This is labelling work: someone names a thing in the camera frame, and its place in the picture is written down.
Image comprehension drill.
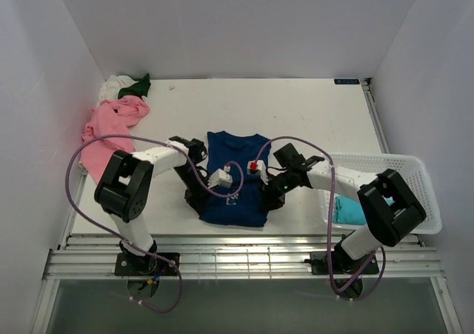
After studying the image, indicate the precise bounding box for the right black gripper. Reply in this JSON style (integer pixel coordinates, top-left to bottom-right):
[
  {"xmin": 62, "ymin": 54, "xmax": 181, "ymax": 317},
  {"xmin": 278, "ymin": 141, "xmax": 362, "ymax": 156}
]
[{"xmin": 257, "ymin": 169, "xmax": 296, "ymax": 214}]

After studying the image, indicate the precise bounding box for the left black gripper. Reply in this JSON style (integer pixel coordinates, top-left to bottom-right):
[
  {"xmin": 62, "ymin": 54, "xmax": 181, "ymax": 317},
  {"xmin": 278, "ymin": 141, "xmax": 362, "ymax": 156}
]
[{"xmin": 173, "ymin": 165, "xmax": 216, "ymax": 216}]

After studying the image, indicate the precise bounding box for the navy blue printed t-shirt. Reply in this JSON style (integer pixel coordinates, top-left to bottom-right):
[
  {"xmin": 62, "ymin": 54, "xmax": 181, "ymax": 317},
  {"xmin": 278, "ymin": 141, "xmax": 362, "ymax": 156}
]
[{"xmin": 199, "ymin": 131, "xmax": 270, "ymax": 228}]

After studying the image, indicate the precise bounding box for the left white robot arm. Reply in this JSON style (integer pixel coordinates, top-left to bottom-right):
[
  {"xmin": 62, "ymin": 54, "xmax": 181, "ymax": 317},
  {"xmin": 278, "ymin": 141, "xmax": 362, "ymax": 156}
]
[{"xmin": 94, "ymin": 136, "xmax": 210, "ymax": 275}]

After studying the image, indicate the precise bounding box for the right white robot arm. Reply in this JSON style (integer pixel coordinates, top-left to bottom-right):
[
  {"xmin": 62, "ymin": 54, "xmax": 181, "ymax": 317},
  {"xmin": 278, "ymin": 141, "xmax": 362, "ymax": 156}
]
[{"xmin": 247, "ymin": 143, "xmax": 427, "ymax": 273}]

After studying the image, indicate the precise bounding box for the rolled turquoise t-shirt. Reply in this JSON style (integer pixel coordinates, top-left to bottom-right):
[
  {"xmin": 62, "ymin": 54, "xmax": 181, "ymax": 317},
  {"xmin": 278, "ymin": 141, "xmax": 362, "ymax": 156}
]
[{"xmin": 333, "ymin": 195, "xmax": 395, "ymax": 226}]

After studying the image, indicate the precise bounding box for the white plastic basket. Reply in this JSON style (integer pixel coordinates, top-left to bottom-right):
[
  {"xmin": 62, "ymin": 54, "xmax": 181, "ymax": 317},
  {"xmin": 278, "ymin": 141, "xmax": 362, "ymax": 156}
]
[{"xmin": 332, "ymin": 153, "xmax": 442, "ymax": 235}]

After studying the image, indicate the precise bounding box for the blue label sticker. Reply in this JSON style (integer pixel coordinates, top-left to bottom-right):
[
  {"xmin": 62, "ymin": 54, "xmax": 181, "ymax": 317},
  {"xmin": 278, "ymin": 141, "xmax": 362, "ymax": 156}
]
[{"xmin": 333, "ymin": 79, "xmax": 360, "ymax": 85}]

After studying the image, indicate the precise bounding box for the pink t-shirt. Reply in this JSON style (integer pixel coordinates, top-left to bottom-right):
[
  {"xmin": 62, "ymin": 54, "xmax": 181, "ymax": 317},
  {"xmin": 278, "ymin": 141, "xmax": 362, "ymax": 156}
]
[{"xmin": 80, "ymin": 96, "xmax": 150, "ymax": 182}]

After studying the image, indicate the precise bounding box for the dark green t-shirt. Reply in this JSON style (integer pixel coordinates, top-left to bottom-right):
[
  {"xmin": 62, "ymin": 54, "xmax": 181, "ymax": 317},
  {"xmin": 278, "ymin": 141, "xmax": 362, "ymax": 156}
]
[{"xmin": 118, "ymin": 73, "xmax": 151, "ymax": 100}]

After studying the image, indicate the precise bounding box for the white t-shirt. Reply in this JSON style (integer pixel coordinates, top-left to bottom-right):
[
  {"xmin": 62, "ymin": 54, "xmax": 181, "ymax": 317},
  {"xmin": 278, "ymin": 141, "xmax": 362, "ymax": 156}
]
[{"xmin": 99, "ymin": 76, "xmax": 136, "ymax": 102}]

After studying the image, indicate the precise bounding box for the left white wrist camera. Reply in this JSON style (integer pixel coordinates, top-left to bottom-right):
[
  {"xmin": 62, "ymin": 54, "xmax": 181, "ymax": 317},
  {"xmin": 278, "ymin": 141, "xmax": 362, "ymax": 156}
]
[{"xmin": 207, "ymin": 166, "xmax": 233, "ymax": 189}]

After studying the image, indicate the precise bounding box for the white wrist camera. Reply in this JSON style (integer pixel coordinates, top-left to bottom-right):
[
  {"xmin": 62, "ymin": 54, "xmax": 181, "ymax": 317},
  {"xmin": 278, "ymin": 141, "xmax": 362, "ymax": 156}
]
[
  {"xmin": 207, "ymin": 166, "xmax": 233, "ymax": 189},
  {"xmin": 247, "ymin": 160, "xmax": 268, "ymax": 184}
]

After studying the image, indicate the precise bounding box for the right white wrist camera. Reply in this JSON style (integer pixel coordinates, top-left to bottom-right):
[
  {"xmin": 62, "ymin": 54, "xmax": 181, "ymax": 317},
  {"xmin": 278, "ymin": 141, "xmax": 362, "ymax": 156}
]
[{"xmin": 247, "ymin": 160, "xmax": 268, "ymax": 184}]

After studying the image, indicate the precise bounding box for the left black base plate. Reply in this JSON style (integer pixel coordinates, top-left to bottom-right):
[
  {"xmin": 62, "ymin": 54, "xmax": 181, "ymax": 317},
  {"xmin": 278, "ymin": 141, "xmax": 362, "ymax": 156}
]
[{"xmin": 114, "ymin": 253, "xmax": 177, "ymax": 277}]

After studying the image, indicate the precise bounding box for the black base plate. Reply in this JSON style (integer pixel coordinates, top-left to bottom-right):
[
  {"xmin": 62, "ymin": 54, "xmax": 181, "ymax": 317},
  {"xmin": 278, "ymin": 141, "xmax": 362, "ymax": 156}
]
[
  {"xmin": 304, "ymin": 250, "xmax": 379, "ymax": 275},
  {"xmin": 114, "ymin": 253, "xmax": 177, "ymax": 277}
]

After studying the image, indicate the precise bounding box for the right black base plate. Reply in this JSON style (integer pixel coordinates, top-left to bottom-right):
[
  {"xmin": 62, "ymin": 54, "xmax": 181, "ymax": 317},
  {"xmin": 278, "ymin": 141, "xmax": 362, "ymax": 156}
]
[{"xmin": 304, "ymin": 250, "xmax": 379, "ymax": 275}]

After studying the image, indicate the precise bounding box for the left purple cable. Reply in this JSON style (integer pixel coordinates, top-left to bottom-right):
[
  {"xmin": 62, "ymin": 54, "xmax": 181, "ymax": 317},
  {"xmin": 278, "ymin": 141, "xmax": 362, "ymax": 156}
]
[{"xmin": 64, "ymin": 134, "xmax": 246, "ymax": 315}]

